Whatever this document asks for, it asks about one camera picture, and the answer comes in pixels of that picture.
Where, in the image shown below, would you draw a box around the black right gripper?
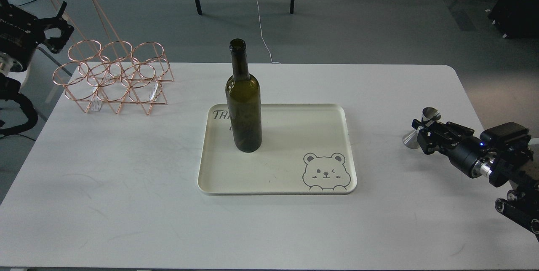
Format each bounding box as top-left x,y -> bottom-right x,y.
411,119 -> 487,178

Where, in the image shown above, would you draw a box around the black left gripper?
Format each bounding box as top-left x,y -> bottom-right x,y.
0,1 -> 74,72

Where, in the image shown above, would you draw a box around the silver metal jigger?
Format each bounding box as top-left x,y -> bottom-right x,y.
402,107 -> 441,149

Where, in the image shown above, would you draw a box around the dark green wine bottle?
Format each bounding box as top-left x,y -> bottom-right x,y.
225,38 -> 262,153

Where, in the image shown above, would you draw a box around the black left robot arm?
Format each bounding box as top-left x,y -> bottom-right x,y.
0,0 -> 74,136

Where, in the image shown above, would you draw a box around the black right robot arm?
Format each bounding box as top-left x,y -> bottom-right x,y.
412,119 -> 538,235

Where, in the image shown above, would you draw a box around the cream bear serving tray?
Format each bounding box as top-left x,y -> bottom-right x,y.
197,104 -> 358,196

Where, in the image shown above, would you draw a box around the black equipment case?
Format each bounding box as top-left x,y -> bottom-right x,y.
488,0 -> 539,38

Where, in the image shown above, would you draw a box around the copper wire wine rack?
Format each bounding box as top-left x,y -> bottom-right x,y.
50,0 -> 175,114

